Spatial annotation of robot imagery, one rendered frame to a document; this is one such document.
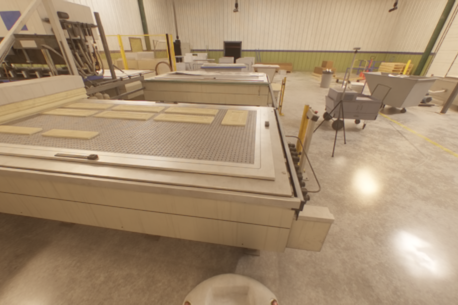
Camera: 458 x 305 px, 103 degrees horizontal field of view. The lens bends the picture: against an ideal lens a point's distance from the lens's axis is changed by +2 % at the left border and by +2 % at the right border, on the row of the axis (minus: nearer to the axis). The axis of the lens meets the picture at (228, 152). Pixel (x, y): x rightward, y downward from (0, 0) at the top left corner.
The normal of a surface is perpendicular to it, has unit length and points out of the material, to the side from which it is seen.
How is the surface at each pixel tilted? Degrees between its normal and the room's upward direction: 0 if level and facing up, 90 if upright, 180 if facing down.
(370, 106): 90
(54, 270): 0
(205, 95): 90
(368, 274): 0
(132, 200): 90
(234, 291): 68
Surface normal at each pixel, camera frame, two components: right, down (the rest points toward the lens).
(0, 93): 0.99, 0.07
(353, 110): -0.13, 0.49
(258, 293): 0.01, -0.88
